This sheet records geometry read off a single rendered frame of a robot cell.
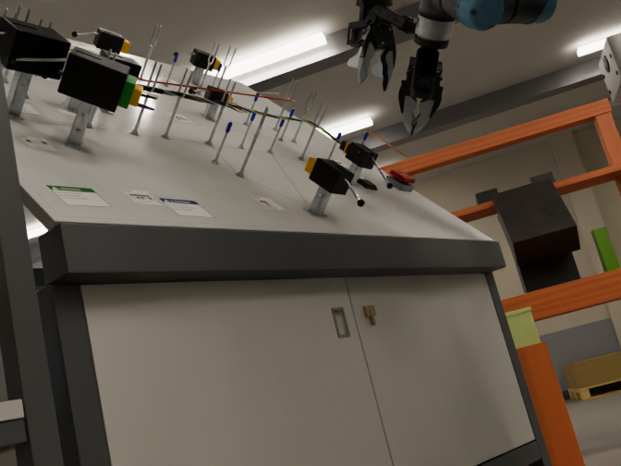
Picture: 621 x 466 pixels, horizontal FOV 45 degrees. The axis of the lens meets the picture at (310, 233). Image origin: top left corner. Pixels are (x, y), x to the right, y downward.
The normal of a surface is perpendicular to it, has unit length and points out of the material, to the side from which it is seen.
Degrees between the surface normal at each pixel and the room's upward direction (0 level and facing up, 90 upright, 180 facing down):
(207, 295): 90
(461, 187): 90
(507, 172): 90
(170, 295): 90
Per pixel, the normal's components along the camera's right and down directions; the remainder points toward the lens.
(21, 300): 0.73, -0.33
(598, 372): -0.20, -0.19
